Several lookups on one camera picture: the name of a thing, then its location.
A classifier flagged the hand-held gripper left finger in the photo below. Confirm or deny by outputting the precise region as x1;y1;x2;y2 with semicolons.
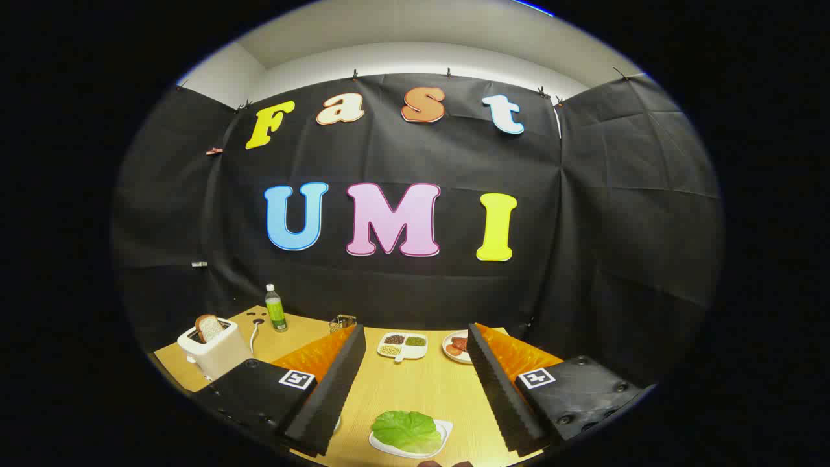
192;324;367;458

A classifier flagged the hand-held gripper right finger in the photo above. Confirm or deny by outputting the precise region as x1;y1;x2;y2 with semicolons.
467;322;652;457

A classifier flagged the green lettuce leaf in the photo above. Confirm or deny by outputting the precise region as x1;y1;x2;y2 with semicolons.
372;410;443;453

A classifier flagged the brown crust bread slice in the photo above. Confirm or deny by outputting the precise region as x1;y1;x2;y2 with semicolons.
195;315;225;343

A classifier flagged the white oval plate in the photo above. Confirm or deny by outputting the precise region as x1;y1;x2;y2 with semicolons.
442;331;474;365

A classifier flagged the white square plate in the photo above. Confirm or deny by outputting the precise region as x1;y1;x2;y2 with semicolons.
368;418;453;459

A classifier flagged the white divided dish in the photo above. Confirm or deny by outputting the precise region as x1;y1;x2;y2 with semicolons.
377;332;429;363

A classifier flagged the green label water bottle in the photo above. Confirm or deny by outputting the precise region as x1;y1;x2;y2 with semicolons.
265;284;289;333

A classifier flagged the white toaster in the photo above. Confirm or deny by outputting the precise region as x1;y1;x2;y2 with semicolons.
177;318;252;381

